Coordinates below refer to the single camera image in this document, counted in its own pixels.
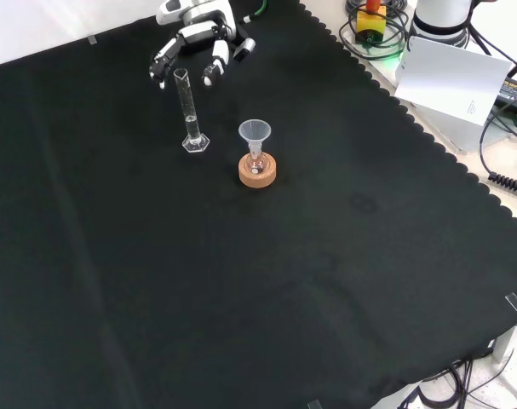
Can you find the clear plastic funnel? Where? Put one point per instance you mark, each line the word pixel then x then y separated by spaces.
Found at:
pixel 254 130

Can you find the black power adapter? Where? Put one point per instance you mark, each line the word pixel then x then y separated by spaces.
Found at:
pixel 515 91

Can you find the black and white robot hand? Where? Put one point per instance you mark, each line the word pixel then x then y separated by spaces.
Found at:
pixel 198 32

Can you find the black and grey wrist camera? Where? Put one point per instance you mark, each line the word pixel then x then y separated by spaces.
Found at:
pixel 244 49

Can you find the white bracket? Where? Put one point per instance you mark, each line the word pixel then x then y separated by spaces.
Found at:
pixel 511 341

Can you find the black cloth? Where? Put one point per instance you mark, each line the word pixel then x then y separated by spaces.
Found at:
pixel 198 277

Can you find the clear glass graduated cylinder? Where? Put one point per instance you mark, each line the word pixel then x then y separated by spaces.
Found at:
pixel 191 128

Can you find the yellow stop button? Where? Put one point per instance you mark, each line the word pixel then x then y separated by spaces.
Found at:
pixel 371 25

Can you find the glass round-bottom flask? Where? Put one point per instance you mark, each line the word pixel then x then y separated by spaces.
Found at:
pixel 256 165

